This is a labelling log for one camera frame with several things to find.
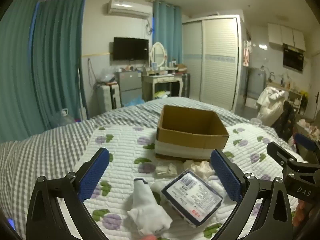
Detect white sliding door wardrobe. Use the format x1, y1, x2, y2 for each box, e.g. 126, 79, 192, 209
182, 15, 243, 112

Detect person's right hand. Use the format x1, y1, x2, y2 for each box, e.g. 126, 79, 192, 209
292, 200, 308, 228

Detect white sock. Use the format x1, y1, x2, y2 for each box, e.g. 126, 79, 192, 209
127, 178, 173, 235

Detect white oval vanity mirror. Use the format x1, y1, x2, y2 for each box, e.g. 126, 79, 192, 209
149, 42, 167, 68

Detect blue white tissue packet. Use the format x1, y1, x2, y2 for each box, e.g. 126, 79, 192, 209
161, 169, 224, 227

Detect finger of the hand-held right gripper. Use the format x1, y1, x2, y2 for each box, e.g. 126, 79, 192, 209
267, 142, 304, 165
294, 133, 320, 153

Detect narrow blue curtain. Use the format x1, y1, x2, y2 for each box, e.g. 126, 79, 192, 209
152, 0, 183, 68

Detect dark hanging garment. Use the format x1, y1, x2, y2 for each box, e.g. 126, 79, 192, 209
271, 101, 297, 142

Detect white puffy jacket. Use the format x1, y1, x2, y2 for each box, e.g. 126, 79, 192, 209
256, 86, 287, 127

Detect white air conditioner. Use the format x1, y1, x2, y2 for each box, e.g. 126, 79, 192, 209
107, 0, 153, 19

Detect white kitchen wall cabinets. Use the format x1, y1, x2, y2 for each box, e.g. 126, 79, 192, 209
267, 23, 306, 51

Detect white floral quilted mat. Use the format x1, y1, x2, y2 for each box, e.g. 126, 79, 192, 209
82, 124, 308, 240

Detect grey mini fridge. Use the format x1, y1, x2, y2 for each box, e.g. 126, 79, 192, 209
115, 70, 144, 107

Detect clear water jug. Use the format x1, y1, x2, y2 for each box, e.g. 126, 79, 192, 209
54, 108, 75, 128

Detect black range hood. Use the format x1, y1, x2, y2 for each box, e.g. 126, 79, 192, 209
283, 44, 305, 72

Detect blue plastic bag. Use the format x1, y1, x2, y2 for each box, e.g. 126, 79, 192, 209
124, 98, 145, 107

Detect small clear plastic packet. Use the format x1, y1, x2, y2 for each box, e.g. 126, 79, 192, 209
155, 162, 178, 178

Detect cream ruffled cloth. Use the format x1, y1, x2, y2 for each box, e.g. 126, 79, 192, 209
183, 160, 215, 180

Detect hanging pink white clothes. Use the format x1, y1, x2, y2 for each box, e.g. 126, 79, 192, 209
243, 40, 252, 67

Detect wide teal curtain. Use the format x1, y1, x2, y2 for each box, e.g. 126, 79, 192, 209
0, 0, 88, 143

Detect grey ribbed suitcase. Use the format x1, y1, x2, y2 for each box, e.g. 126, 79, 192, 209
96, 83, 122, 110

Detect cardboard box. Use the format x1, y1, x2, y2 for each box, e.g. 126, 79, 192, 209
154, 104, 230, 161

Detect grey checked bed sheet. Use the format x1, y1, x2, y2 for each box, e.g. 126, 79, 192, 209
0, 96, 300, 240

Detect black wall television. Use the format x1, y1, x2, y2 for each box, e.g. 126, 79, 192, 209
113, 37, 149, 61

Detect white kitchen shelf unit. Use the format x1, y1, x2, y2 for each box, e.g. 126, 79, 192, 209
266, 80, 309, 115

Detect clear plastic bag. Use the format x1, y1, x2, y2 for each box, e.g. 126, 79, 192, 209
96, 67, 118, 85

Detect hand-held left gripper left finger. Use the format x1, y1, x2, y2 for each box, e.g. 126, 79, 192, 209
26, 147, 110, 240

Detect white dressing table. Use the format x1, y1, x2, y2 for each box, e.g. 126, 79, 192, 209
142, 74, 183, 102

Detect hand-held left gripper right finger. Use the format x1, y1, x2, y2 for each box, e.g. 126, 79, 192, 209
210, 149, 293, 240

